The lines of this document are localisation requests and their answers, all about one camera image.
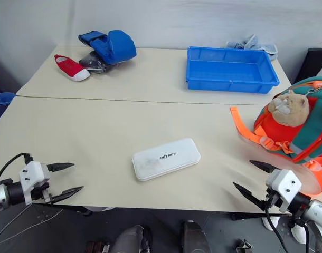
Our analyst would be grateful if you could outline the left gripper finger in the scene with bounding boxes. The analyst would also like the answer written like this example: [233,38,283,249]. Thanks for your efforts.
[50,186,84,205]
[46,162,75,173]

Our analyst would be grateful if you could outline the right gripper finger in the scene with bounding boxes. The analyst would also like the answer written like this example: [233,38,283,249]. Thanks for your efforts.
[232,181,266,212]
[249,160,276,174]

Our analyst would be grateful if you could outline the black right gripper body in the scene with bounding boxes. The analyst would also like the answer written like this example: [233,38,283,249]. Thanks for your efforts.
[261,186,282,211]

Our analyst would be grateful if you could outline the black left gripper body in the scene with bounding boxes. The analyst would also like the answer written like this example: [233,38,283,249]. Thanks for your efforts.
[31,181,52,205]

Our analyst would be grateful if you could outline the orange green plush backpack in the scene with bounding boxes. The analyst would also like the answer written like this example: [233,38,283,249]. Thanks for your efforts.
[229,75,322,196]

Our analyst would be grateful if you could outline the white rectangular case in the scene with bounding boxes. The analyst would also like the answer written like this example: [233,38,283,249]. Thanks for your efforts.
[131,137,202,183]

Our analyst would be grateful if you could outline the white rounded foot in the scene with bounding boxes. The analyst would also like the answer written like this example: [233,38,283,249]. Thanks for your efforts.
[290,223,308,245]
[262,215,281,232]

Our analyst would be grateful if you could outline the dark grey rounded shape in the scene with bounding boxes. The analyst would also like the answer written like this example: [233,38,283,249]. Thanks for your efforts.
[110,225,153,253]

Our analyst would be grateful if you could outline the blue rolled mat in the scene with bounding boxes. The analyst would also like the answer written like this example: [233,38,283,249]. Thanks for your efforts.
[0,92,17,128]

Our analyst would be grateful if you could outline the red white shoe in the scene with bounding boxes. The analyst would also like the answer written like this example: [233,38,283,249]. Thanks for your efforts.
[54,54,91,83]

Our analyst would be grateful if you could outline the blue plastic bin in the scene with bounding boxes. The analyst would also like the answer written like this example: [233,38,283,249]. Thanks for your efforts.
[185,46,280,94]

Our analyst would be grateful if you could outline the black chair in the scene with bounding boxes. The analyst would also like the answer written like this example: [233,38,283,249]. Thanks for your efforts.
[293,47,322,85]

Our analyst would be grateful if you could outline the light blue towel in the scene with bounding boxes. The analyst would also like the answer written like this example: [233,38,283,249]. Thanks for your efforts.
[225,34,279,62]

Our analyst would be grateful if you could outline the blue fabric bag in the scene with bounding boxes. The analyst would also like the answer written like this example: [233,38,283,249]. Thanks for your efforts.
[78,30,138,65]

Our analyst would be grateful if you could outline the black table frame bar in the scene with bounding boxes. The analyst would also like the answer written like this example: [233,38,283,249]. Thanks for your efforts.
[230,212,292,222]

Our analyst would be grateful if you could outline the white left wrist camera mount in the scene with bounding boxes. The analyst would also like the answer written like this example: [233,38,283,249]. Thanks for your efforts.
[18,161,51,205]

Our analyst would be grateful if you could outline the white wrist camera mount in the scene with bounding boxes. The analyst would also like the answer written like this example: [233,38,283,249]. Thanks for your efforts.
[18,161,51,205]
[265,169,302,213]

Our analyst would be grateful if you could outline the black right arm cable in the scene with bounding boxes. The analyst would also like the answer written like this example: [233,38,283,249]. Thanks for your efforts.
[264,200,311,253]

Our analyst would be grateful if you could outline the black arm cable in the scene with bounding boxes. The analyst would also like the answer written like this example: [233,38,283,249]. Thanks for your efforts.
[264,200,311,253]
[0,152,34,185]

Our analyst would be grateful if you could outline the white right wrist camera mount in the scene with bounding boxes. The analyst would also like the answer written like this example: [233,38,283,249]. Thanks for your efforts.
[265,169,302,213]

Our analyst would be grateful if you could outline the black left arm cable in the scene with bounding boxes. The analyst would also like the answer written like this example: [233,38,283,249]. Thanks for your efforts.
[0,152,34,185]

